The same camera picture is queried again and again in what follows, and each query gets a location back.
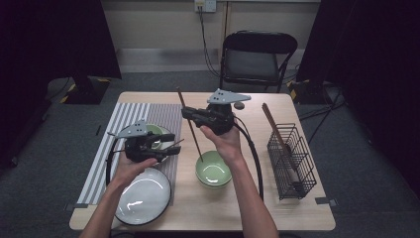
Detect black wire cutlery rack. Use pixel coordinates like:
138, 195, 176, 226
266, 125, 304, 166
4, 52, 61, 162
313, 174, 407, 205
266, 123, 318, 201

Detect black floor cable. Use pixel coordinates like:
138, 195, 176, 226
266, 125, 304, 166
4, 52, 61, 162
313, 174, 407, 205
297, 100, 347, 121
307, 86, 343, 146

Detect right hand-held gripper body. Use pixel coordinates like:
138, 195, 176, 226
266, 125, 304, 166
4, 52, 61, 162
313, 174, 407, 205
199, 88, 252, 137

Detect large white ribbed plate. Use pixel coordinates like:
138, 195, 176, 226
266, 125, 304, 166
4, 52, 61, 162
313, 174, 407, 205
114, 167, 172, 226

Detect white wall socket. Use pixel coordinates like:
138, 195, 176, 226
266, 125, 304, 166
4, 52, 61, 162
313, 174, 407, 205
193, 0, 218, 14

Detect person's right hand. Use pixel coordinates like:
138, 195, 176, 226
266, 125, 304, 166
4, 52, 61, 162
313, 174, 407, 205
199, 123, 244, 167

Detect black socket cable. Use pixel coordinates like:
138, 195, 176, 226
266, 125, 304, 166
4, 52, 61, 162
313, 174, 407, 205
197, 6, 222, 78

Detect black stand base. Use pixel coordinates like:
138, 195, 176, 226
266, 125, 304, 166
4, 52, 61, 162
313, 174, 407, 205
60, 76, 112, 106
286, 78, 335, 106

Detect left hand-held gripper cable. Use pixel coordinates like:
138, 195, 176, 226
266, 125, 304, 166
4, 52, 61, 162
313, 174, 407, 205
104, 138, 128, 187

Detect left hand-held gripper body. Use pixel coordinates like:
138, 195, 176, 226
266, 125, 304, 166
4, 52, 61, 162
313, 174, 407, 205
115, 119, 158, 164

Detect right hand-held gripper cable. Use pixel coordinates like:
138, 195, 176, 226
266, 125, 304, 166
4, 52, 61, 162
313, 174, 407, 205
232, 117, 265, 201

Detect black folding chair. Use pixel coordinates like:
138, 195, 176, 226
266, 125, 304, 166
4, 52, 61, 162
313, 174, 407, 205
218, 30, 299, 94

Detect black curtain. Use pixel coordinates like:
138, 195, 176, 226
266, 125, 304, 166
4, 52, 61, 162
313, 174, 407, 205
296, 0, 420, 186
0, 0, 123, 167

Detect person's left hand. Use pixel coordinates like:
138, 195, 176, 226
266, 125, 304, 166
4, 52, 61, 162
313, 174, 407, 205
113, 153, 158, 192

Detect small white plate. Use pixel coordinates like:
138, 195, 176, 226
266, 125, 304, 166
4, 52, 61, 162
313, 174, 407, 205
123, 124, 176, 167

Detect green ceramic bowl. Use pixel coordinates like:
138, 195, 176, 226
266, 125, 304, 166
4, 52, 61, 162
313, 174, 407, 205
197, 178, 232, 190
145, 123, 176, 150
195, 150, 233, 186

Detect grey tape strip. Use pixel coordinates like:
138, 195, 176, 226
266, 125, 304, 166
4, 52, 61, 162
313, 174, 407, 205
315, 196, 339, 207
63, 202, 89, 211

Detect hand-held gripper cable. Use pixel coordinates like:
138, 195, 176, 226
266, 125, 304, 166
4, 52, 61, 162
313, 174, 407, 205
104, 138, 128, 187
232, 117, 265, 201

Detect grey white striped placemat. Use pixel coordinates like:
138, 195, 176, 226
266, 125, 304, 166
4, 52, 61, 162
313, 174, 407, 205
76, 102, 184, 206

